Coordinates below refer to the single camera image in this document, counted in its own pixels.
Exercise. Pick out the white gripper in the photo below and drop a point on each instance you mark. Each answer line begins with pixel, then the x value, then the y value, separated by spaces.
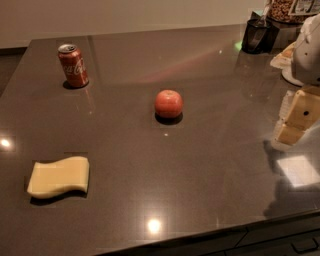
pixel 307 55

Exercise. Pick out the red apple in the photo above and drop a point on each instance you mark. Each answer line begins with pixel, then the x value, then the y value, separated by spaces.
pixel 168 104

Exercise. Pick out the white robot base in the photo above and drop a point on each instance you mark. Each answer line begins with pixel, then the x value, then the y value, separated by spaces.
pixel 287 74

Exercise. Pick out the yellow wavy sponge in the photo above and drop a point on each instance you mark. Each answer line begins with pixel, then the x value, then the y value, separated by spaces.
pixel 49 180

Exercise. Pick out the snack packet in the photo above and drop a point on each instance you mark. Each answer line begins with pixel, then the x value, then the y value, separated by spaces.
pixel 283 59

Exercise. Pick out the black container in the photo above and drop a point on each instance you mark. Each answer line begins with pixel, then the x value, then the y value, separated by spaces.
pixel 259 38

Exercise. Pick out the jar of nuts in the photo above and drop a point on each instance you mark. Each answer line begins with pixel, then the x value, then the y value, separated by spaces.
pixel 293 11

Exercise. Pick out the red cola can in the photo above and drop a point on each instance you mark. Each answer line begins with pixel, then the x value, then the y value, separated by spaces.
pixel 73 65

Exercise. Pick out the black drawer handle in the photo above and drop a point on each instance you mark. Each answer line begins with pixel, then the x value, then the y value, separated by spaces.
pixel 305 246

